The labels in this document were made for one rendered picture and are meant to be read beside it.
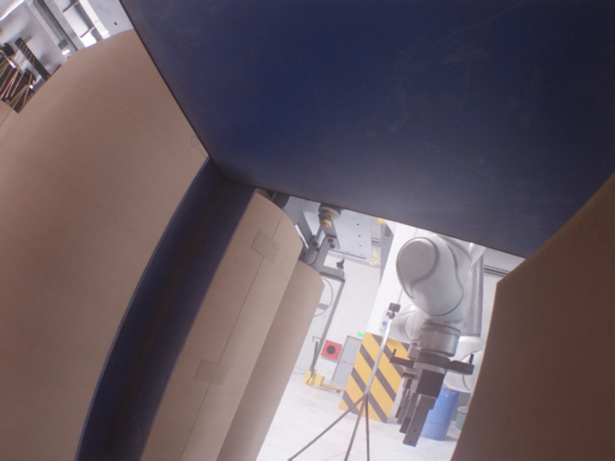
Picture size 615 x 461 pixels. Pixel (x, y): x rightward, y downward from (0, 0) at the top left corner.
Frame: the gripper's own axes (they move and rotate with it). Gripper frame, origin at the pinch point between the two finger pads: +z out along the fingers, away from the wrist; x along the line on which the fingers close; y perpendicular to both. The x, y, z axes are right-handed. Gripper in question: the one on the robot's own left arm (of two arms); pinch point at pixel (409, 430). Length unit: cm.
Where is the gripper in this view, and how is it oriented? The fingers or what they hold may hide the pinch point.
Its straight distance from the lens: 68.8
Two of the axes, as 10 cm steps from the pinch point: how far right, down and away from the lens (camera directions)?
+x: -2.3, -4.6, -8.6
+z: -3.5, 8.6, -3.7
